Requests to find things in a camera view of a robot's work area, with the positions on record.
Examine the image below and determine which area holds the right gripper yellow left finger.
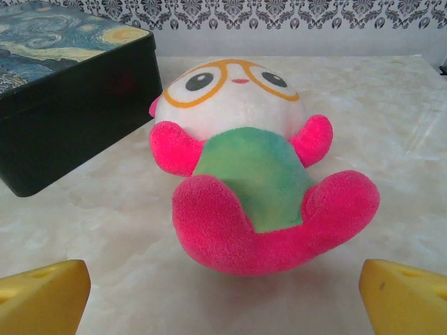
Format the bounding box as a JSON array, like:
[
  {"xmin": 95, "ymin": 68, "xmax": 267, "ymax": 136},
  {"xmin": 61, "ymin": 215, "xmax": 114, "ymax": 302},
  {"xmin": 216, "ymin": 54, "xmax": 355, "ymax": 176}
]
[{"xmin": 0, "ymin": 259, "xmax": 92, "ymax": 335}]

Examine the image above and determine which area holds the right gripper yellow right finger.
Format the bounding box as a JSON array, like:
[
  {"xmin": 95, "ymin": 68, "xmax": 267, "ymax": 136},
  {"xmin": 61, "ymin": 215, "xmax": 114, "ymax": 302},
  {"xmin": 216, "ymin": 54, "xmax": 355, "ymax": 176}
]
[{"xmin": 358, "ymin": 258, "xmax": 447, "ymax": 335}]

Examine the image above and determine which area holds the starry night tin box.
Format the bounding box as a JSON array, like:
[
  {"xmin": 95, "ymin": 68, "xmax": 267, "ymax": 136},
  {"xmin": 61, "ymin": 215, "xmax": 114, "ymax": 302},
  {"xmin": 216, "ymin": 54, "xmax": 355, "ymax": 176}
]
[{"xmin": 0, "ymin": 0, "xmax": 163, "ymax": 199}]

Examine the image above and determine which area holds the pink green plush toy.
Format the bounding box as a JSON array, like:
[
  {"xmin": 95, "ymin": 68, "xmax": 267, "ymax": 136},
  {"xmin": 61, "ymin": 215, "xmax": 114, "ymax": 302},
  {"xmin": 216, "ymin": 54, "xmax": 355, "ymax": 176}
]
[{"xmin": 148, "ymin": 58, "xmax": 381, "ymax": 277}]

